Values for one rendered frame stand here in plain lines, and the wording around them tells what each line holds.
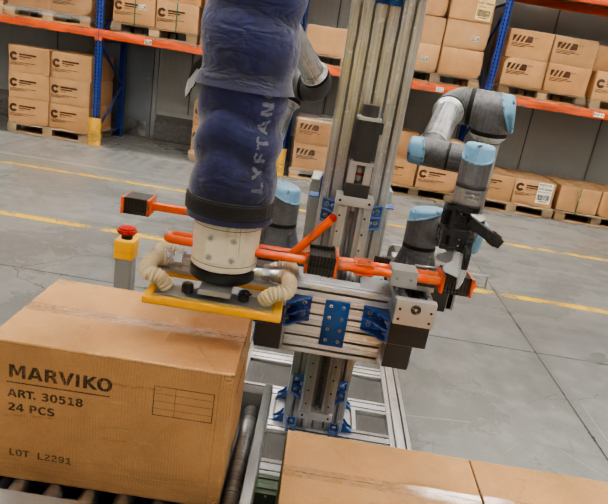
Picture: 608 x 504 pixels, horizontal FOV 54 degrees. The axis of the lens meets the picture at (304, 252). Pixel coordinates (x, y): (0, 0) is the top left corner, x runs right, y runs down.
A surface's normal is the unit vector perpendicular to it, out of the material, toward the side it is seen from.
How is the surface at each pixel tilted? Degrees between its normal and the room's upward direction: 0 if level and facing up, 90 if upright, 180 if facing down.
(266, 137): 70
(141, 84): 90
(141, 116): 90
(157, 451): 90
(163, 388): 90
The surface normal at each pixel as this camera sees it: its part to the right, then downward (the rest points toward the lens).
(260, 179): 0.77, 0.06
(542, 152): -0.06, 0.30
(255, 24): 0.13, 0.07
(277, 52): 0.57, 0.43
